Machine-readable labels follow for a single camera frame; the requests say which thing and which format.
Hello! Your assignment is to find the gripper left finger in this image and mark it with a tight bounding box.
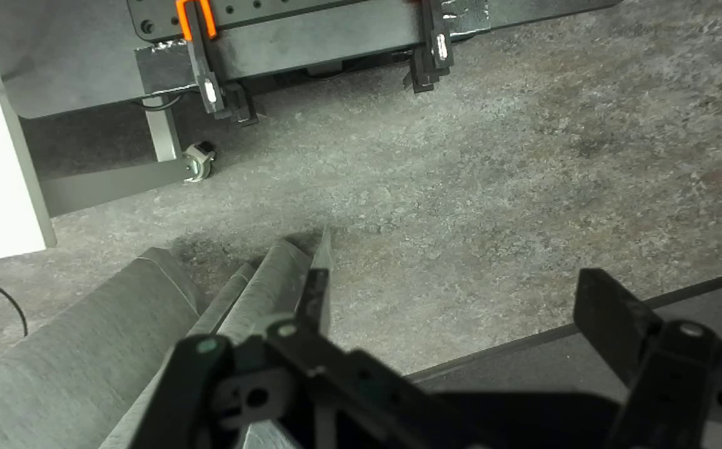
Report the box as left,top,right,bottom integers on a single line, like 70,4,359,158
129,268,439,449

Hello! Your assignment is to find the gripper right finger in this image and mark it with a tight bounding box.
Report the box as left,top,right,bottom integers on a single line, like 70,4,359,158
573,268,722,449

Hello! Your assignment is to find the grey curtain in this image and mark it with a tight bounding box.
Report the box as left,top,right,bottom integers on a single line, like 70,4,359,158
0,228,336,449

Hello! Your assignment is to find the orange and black clamp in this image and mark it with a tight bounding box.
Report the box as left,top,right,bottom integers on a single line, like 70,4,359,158
175,0,260,127

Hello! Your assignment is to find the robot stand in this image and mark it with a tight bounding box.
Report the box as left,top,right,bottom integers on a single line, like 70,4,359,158
0,0,623,219

